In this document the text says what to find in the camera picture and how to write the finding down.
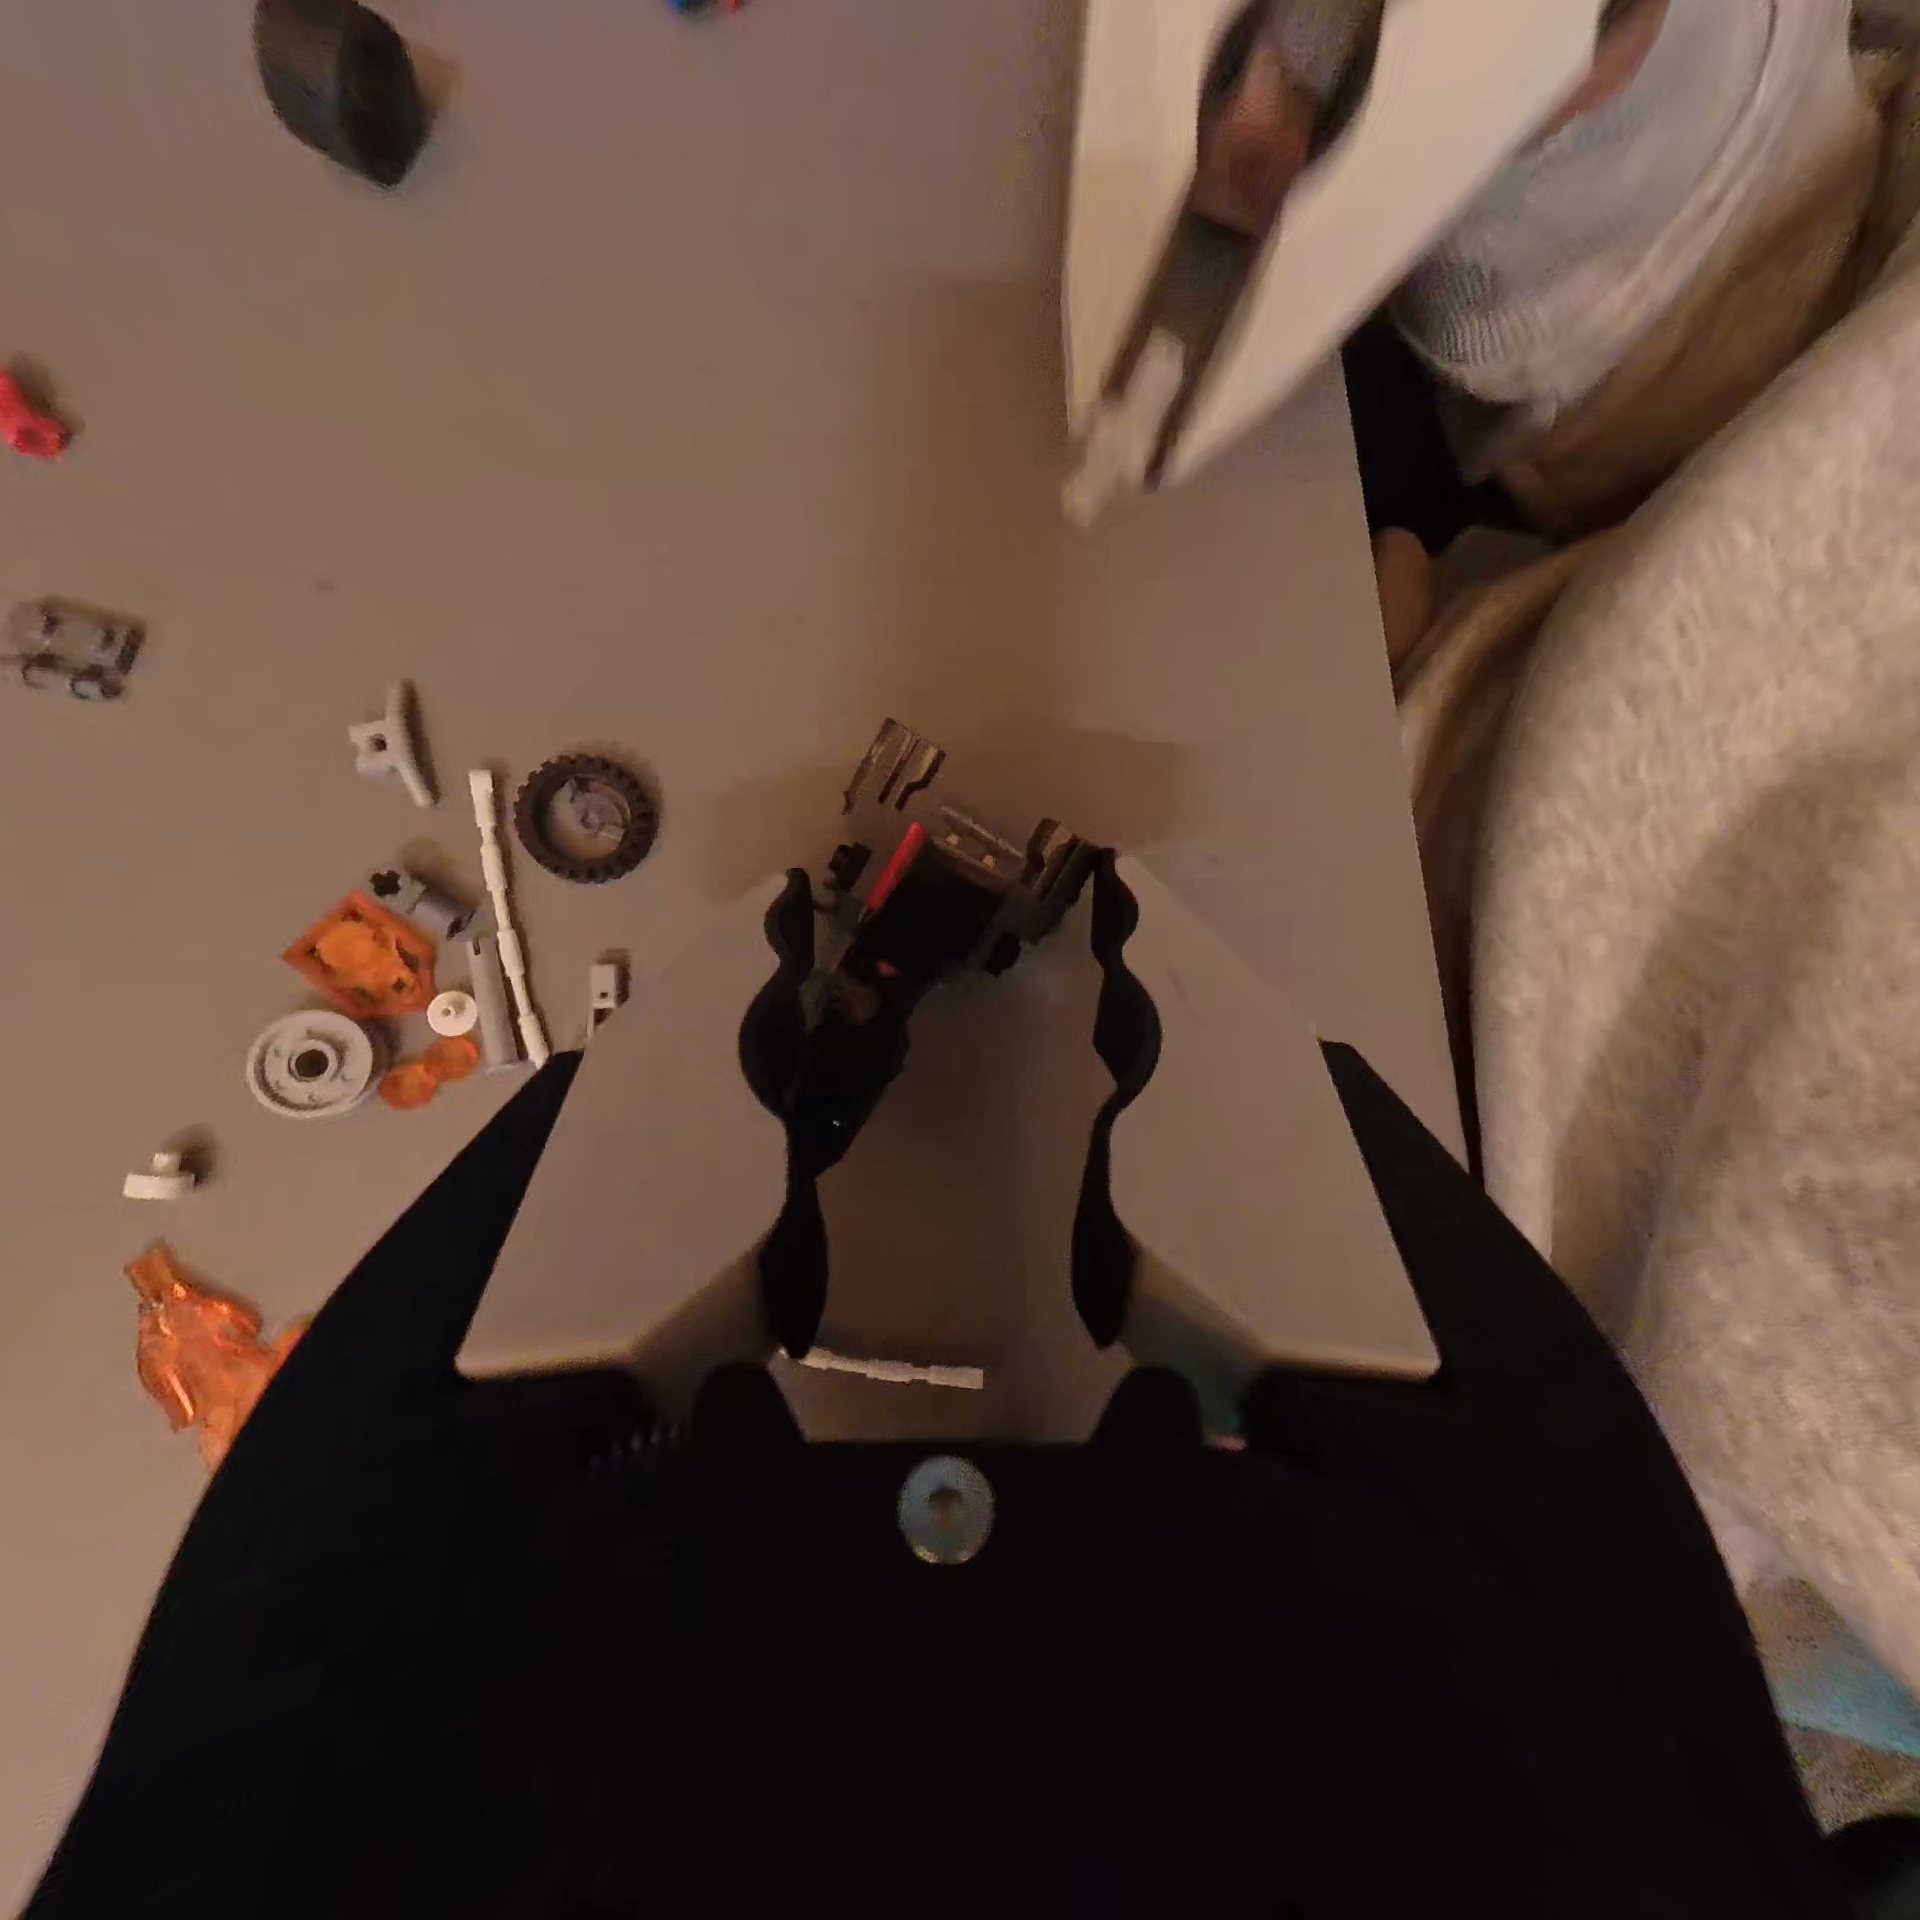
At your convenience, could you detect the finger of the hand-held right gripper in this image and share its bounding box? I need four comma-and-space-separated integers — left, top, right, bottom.
1059, 0, 1255, 440
1148, 0, 1609, 494

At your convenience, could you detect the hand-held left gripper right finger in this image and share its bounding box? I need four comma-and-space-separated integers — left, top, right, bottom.
1067, 847, 1446, 1382

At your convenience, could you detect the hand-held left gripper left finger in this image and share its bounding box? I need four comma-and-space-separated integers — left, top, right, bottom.
455, 866, 831, 1378

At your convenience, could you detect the black lego model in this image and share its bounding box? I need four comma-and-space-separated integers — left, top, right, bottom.
817, 717, 1120, 1050

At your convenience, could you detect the light grey lego axle pin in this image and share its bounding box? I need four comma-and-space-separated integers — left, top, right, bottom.
465, 933, 521, 1071

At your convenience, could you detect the grey lego cross connector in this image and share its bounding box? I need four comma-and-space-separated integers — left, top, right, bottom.
371, 864, 481, 944

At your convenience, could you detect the orange transparent lego plate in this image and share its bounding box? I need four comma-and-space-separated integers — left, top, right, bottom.
279, 890, 442, 1023

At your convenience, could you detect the grey lego wheel hub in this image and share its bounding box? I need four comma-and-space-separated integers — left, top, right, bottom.
243, 1007, 377, 1123

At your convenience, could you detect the black lego tyre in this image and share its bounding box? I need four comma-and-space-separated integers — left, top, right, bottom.
512, 750, 664, 888

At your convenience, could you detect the orange transparent lego flame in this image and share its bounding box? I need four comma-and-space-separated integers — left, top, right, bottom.
124, 1241, 314, 1474

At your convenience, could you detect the grey lego handle piece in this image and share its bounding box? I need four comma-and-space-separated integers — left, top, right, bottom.
348, 681, 442, 809

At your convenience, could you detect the black rubber ring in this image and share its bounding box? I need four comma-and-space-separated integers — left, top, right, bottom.
251, 0, 442, 192

